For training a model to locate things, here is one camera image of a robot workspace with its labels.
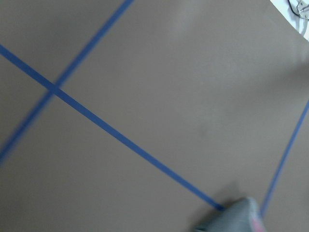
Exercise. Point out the pink towel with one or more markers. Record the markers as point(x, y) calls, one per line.
point(242, 216)

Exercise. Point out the blue tape line crosswise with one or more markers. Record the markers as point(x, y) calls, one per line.
point(43, 101)

